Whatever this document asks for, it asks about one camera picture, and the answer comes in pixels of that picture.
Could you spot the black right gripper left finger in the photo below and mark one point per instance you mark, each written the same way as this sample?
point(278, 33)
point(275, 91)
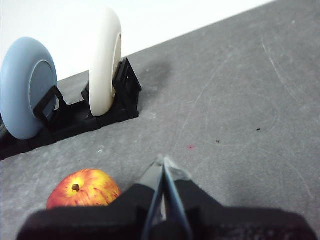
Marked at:
point(100, 222)

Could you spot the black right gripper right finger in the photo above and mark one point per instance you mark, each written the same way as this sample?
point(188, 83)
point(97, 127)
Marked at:
point(237, 225)

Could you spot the red yellow apple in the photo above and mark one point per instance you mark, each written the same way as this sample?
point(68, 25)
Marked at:
point(85, 192)

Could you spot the black plate rack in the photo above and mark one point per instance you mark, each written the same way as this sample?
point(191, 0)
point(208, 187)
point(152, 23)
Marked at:
point(75, 122)

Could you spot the blue plate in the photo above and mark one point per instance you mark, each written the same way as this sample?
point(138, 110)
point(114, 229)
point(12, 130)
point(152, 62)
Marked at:
point(17, 87)

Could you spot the white plate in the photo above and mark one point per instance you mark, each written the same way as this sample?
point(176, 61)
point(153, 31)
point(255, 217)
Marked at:
point(102, 62)

